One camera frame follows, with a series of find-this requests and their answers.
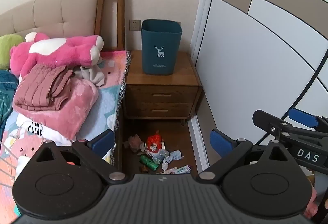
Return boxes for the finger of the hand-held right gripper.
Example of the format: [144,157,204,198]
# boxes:
[288,108,328,129]
[252,110,328,148]

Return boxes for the pink plush toy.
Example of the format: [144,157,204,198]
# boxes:
[10,32,104,77]

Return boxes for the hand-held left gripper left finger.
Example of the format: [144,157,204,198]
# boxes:
[33,129,129,185]

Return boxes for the teal blanket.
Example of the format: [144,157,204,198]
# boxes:
[0,69,20,127]

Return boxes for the beige padded headboard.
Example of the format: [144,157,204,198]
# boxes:
[0,0,100,42]

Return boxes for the pastel printed bedsheet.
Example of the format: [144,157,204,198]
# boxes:
[0,50,132,217]

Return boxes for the red snack wrapper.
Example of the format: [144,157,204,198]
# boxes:
[146,130,165,156]

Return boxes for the toothpaste box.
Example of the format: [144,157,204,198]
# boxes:
[163,165,191,175]

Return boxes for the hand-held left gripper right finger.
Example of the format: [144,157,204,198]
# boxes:
[196,129,293,185]

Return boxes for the brown paper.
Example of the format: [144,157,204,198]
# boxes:
[128,134,143,153]

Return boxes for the white printed cloth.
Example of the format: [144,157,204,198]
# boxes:
[16,113,77,146]

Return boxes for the green can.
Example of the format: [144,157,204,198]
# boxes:
[140,155,159,171]

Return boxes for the person's right hand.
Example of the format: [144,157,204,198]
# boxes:
[301,184,319,221]

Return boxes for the grey white cloth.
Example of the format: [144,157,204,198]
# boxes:
[74,58,106,86]

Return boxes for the wooden nightstand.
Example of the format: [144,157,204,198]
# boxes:
[122,50,203,126]

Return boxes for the pink fleece blanket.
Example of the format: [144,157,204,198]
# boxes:
[15,77,99,140]

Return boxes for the teal deer print trash bin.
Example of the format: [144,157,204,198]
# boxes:
[141,19,183,76]

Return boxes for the mauve folded clothes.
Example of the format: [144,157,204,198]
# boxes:
[13,63,75,112]

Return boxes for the black cable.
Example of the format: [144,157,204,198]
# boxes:
[256,55,328,146]

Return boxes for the green plush toy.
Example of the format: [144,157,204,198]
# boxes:
[0,34,25,70]

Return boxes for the wooden nightstand drawer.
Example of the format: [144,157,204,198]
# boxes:
[127,102,194,117]
[127,86,199,104]

